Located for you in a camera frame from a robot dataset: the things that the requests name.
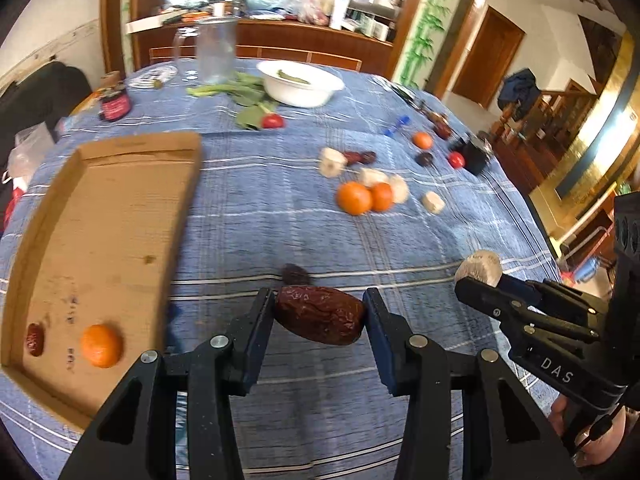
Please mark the red radish with leaves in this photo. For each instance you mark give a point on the red radish with leaves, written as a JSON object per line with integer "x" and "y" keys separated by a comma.
{"x": 272, "y": 121}

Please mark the orange tangerine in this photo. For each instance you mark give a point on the orange tangerine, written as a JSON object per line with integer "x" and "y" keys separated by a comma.
{"x": 101, "y": 346}
{"x": 422, "y": 140}
{"x": 354, "y": 198}
{"x": 383, "y": 196}

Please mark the white sugarcane piece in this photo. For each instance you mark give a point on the white sugarcane piece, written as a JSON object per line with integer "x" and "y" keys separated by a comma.
{"x": 399, "y": 188}
{"x": 372, "y": 176}
{"x": 480, "y": 265}
{"x": 433, "y": 202}
{"x": 332, "y": 161}

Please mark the black sofa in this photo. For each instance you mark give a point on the black sofa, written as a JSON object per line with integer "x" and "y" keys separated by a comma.
{"x": 40, "y": 95}

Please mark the green leaf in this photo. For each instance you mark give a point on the green leaf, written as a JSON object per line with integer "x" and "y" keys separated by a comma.
{"x": 290, "y": 76}

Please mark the large clear plastic bag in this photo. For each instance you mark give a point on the large clear plastic bag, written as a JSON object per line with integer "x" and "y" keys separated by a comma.
{"x": 290, "y": 2}

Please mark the dark jar with red label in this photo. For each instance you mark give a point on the dark jar with red label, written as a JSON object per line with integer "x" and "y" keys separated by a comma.
{"x": 115, "y": 105}

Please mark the small black box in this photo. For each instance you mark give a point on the small black box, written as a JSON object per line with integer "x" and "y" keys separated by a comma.
{"x": 475, "y": 157}

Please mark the clear plastic jar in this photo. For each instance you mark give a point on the clear plastic jar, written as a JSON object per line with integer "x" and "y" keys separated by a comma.
{"x": 216, "y": 50}

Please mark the wooden sideboard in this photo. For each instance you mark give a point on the wooden sideboard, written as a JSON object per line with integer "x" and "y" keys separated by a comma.
{"x": 280, "y": 37}

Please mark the small red date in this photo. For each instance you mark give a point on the small red date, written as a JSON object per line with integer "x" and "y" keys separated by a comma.
{"x": 35, "y": 340}

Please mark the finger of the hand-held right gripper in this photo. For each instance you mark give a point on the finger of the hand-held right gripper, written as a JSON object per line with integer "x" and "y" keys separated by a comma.
{"x": 515, "y": 286}
{"x": 550, "y": 355}

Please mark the white bowl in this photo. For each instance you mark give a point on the white bowl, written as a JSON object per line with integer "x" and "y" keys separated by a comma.
{"x": 300, "y": 91}

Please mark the wooden armchair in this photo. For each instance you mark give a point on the wooden armchair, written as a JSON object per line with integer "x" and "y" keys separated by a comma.
{"x": 550, "y": 120}

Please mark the flat white box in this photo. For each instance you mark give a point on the flat white box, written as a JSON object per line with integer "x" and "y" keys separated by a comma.
{"x": 145, "y": 24}

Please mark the red cherry tomato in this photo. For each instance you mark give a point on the red cherry tomato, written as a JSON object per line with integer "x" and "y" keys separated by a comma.
{"x": 455, "y": 160}

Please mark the green leafy vegetable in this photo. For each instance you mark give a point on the green leafy vegetable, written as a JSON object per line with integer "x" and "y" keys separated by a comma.
{"x": 230, "y": 89}

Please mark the wooden door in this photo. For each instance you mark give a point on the wooden door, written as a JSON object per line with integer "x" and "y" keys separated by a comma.
{"x": 487, "y": 55}

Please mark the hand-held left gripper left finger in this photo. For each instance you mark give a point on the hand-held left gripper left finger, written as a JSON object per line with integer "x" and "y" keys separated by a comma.
{"x": 261, "y": 345}

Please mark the red plastic bag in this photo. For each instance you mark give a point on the red plastic bag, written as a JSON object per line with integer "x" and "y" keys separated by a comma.
{"x": 14, "y": 205}

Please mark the wooden chair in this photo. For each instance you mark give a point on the wooden chair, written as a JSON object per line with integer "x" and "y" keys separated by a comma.
{"x": 300, "y": 57}

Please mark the dark dried date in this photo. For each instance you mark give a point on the dark dried date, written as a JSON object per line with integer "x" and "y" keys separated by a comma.
{"x": 295, "y": 275}
{"x": 425, "y": 159}

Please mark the large red date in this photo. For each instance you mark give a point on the large red date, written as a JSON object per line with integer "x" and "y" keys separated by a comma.
{"x": 320, "y": 312}

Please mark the person's right hand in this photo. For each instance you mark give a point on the person's right hand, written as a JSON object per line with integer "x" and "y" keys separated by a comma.
{"x": 607, "y": 440}

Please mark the cardboard box tray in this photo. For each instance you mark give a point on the cardboard box tray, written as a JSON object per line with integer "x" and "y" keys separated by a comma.
{"x": 110, "y": 240}

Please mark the dark blue jacket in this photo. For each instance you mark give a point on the dark blue jacket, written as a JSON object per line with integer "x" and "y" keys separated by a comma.
{"x": 520, "y": 87}

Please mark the white bottle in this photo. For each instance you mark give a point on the white bottle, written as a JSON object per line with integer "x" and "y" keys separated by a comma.
{"x": 340, "y": 12}

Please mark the blue plaid tablecloth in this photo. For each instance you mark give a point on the blue plaid tablecloth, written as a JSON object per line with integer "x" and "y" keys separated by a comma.
{"x": 280, "y": 230}

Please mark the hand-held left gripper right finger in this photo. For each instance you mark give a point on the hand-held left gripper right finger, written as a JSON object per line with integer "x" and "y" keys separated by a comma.
{"x": 380, "y": 345}

